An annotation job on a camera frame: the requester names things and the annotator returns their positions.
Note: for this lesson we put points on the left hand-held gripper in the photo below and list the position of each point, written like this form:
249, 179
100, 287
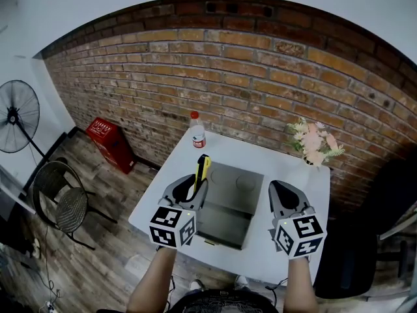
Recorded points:
169, 227

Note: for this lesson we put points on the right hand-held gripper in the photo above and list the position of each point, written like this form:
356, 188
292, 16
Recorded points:
299, 236

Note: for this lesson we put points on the yellow and black utility knife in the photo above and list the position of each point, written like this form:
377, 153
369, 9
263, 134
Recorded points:
203, 168

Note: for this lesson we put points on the grey box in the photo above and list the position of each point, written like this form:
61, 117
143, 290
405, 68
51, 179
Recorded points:
234, 181

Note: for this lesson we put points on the person's right forearm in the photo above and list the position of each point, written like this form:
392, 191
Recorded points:
299, 285

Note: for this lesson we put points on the person's left forearm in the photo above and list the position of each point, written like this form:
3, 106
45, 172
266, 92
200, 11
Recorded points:
153, 282

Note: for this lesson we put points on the red plastic crate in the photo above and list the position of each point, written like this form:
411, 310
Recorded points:
110, 142

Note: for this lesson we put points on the small yellow stick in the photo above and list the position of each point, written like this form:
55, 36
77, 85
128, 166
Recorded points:
208, 242

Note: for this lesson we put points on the black office chair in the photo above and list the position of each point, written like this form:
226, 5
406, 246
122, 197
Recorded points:
352, 256

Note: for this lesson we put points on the person's left shoe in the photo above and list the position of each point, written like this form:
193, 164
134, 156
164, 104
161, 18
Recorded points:
196, 285

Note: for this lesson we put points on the person's shoe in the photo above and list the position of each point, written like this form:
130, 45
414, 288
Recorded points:
241, 281
196, 285

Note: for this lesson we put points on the white vase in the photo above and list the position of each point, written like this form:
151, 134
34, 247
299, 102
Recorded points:
313, 165

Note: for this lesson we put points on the person's right shoe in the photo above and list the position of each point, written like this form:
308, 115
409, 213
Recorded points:
241, 281

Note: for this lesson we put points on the pale pink flower bouquet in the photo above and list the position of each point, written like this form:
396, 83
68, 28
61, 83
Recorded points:
314, 145

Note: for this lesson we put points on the person's black shirt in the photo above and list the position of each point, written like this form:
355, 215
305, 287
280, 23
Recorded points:
224, 303

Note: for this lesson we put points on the clear bottle with red cap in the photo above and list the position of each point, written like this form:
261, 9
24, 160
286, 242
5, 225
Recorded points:
197, 135

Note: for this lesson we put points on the dark wicker chair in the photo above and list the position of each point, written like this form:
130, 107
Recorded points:
70, 207

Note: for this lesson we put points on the white power strip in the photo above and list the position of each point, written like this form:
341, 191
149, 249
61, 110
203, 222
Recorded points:
49, 306

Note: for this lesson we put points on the white desk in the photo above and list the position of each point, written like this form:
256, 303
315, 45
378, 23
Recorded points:
13, 191

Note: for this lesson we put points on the black standing fan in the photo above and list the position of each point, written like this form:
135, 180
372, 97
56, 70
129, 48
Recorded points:
16, 116

